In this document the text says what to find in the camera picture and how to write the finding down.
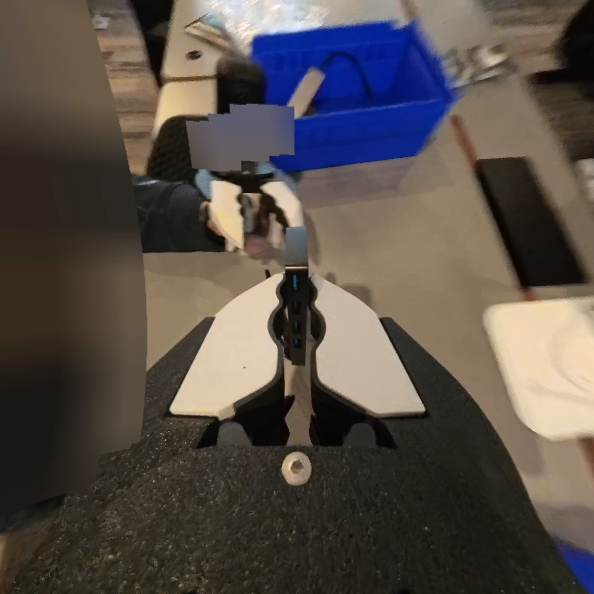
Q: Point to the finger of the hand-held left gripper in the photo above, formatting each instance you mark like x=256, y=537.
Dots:
x=285, y=209
x=225, y=213

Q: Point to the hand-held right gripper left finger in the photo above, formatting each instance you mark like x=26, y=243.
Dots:
x=222, y=362

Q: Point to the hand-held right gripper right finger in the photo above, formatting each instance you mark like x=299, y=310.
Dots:
x=366, y=362

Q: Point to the blue plastic bin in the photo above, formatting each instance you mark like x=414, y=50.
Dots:
x=352, y=130
x=575, y=571

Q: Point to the person's left forearm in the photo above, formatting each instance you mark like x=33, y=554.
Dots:
x=171, y=218

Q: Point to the long grey table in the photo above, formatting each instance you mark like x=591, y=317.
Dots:
x=185, y=46

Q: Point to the white document stand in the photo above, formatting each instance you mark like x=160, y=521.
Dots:
x=547, y=366

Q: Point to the black desk mat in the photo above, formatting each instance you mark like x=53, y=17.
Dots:
x=524, y=222

